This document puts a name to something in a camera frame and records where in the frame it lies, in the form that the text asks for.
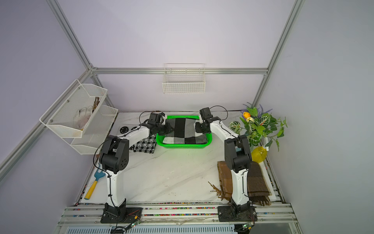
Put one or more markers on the brown plaid scarf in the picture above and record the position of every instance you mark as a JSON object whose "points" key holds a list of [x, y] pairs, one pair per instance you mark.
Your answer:
{"points": [[257, 189]]}

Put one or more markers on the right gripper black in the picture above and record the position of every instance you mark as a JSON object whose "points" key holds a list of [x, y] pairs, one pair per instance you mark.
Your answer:
{"points": [[198, 129]]}

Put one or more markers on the blue yellow garden rake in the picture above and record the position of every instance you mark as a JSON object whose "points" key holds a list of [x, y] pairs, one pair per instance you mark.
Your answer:
{"points": [[97, 175]]}

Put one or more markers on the white mesh lower shelf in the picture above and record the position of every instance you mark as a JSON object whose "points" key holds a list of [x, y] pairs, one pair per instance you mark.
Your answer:
{"points": [[96, 131]]}

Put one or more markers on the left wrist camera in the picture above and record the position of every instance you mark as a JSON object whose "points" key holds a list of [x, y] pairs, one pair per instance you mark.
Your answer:
{"points": [[163, 118]]}

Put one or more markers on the artificial green leafy plant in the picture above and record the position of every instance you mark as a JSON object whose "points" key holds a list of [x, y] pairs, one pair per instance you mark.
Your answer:
{"points": [[258, 124]]}

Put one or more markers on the houndstooth black white cloth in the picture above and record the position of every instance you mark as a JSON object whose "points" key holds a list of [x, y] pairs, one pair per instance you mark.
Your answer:
{"points": [[146, 145]]}

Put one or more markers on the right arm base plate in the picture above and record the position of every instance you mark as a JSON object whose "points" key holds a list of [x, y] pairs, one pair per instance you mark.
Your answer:
{"points": [[235, 212]]}

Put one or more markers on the white cloth black discs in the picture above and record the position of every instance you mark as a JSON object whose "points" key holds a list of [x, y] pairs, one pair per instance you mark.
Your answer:
{"points": [[124, 129]]}

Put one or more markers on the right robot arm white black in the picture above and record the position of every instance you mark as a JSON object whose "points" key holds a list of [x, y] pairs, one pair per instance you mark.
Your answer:
{"points": [[239, 166]]}

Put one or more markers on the aluminium mounting rail frame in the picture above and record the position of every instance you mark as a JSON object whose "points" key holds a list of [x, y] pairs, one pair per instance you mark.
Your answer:
{"points": [[179, 218]]}

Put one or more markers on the white mesh upper shelf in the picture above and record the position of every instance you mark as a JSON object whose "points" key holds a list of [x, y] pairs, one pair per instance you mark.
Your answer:
{"points": [[59, 117]]}

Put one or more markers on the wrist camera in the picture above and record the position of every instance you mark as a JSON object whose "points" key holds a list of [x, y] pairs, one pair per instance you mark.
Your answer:
{"points": [[163, 118], [201, 116]]}

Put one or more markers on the clear glove in shelf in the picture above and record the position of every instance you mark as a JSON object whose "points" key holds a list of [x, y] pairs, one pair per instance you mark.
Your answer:
{"points": [[82, 117]]}

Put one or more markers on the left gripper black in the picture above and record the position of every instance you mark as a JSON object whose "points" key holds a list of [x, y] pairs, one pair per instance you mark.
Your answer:
{"points": [[168, 129]]}

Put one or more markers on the white wire wall basket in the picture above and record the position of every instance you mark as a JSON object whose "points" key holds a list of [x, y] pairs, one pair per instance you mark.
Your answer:
{"points": [[184, 78]]}

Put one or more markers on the white mesh shelf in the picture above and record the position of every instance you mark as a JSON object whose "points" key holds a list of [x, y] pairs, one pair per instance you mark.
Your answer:
{"points": [[59, 117], [96, 131]]}

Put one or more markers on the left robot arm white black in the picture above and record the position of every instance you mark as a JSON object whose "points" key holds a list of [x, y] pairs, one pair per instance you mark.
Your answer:
{"points": [[115, 151]]}

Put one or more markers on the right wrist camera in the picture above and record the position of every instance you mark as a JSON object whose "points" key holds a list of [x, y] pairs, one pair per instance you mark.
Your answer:
{"points": [[201, 116]]}

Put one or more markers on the green plastic basket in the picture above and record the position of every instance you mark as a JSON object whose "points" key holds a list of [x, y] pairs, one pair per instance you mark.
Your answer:
{"points": [[160, 138]]}

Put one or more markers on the black white checked scarf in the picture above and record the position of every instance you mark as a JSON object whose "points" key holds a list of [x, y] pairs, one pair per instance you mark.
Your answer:
{"points": [[184, 132]]}

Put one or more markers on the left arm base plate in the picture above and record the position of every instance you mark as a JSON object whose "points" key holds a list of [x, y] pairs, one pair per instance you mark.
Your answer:
{"points": [[121, 214]]}

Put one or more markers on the yellow spray bottle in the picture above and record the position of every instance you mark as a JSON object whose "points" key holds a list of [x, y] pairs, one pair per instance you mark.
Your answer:
{"points": [[259, 154]]}

